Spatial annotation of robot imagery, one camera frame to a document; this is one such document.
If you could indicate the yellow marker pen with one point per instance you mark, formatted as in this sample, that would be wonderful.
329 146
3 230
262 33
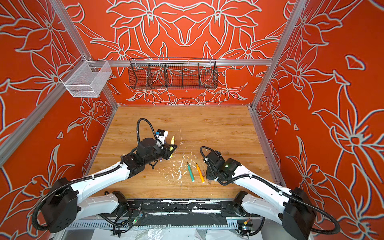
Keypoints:
171 147

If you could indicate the black wire basket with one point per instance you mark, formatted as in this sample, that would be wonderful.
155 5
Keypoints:
173 74

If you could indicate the orange marker pen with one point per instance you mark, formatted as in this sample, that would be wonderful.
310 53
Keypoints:
200 173

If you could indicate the grey slotted cable duct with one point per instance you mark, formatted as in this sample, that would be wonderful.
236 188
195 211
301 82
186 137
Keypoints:
99 224

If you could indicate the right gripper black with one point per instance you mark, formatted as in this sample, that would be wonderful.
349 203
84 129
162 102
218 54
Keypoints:
208 176

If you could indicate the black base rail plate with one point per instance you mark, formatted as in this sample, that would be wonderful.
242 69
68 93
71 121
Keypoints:
221 207

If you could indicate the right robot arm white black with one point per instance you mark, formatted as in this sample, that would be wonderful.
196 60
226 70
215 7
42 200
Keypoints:
289 208

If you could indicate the clear plastic bin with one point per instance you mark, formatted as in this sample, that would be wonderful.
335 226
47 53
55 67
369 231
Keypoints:
84 81

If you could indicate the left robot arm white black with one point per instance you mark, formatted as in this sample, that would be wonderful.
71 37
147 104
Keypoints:
61 205

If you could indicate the green marker pen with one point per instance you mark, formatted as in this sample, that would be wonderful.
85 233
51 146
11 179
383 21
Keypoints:
190 172

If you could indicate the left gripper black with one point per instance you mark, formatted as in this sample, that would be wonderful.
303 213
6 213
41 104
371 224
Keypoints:
167 153

